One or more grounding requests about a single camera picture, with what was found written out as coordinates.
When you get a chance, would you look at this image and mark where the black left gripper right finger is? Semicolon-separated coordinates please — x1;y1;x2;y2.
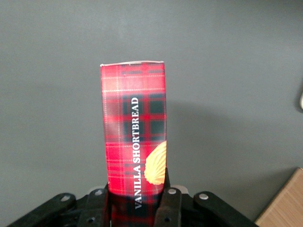
154;166;260;227

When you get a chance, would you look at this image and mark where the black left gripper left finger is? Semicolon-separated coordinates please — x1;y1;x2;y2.
6;183;110;227

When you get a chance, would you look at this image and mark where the red tartan cookie box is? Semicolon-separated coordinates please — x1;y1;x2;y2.
99;61;168;227

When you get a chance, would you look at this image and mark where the light wooden drawer cabinet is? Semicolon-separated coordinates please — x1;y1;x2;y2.
255;167;303;227

